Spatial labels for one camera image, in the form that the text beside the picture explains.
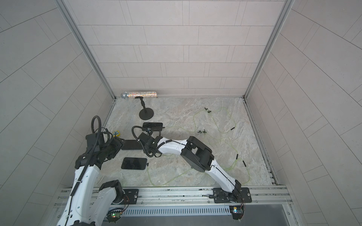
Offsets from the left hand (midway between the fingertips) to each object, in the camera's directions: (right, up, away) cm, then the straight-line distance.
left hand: (125, 139), depth 79 cm
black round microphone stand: (+4, +14, +26) cm, 29 cm away
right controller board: (+59, -33, -11) cm, 69 cm away
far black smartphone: (+12, +5, +20) cm, 24 cm away
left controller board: (+1, -32, -15) cm, 35 cm away
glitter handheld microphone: (-3, +26, +8) cm, 27 cm away
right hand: (+9, -8, +13) cm, 17 cm away
